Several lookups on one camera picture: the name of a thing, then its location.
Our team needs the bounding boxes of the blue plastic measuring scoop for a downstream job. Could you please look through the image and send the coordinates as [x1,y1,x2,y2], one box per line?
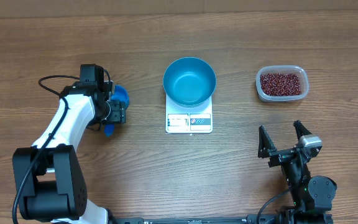
[103,85,129,137]

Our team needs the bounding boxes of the clear plastic food container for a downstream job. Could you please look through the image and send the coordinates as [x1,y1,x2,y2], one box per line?
[255,65,310,103]

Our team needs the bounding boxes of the white digital kitchen scale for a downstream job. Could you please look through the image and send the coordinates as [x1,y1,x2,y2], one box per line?
[165,96,213,134]

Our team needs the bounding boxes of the teal plastic bowl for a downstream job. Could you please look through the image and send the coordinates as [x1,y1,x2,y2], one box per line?
[162,57,217,107]

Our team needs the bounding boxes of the red adzuki beans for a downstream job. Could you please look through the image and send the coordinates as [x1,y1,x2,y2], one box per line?
[260,73,301,96]

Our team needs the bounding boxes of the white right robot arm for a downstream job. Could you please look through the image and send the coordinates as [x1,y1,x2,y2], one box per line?
[255,120,337,224]

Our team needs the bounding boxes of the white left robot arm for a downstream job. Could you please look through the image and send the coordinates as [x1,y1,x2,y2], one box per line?
[12,64,127,223]

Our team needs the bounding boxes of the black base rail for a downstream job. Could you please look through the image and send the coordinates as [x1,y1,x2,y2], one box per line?
[112,214,334,224]

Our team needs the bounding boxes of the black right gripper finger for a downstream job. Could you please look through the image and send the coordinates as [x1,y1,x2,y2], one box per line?
[258,126,277,158]
[293,120,311,140]

